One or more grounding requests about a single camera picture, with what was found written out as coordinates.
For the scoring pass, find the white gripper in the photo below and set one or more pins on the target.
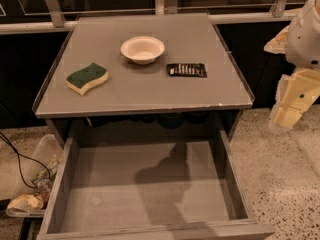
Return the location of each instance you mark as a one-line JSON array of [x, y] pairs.
[[304, 40]]

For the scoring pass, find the black rxbar chocolate bar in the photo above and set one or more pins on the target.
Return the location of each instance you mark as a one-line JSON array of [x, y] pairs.
[[186, 70]]

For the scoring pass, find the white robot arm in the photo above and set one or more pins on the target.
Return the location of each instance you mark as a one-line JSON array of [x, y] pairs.
[[313, 7]]

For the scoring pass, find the grey cabinet with top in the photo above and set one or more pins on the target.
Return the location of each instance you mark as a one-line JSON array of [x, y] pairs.
[[142, 89]]

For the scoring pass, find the open grey top drawer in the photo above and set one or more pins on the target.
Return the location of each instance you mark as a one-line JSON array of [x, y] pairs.
[[169, 190]]

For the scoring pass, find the white paper bowl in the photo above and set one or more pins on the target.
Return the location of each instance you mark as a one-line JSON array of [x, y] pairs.
[[142, 50]]

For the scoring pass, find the green yellow sponge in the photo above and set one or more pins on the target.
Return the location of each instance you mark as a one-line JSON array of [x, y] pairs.
[[87, 78]]

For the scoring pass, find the crumpled wrappers in bin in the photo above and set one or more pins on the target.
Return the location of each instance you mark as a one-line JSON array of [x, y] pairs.
[[41, 183]]

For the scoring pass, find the metal railing with glass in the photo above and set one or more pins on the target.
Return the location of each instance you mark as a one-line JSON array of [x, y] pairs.
[[36, 16]]

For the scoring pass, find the clear plastic bin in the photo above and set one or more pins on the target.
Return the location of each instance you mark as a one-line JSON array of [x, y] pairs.
[[46, 148]]

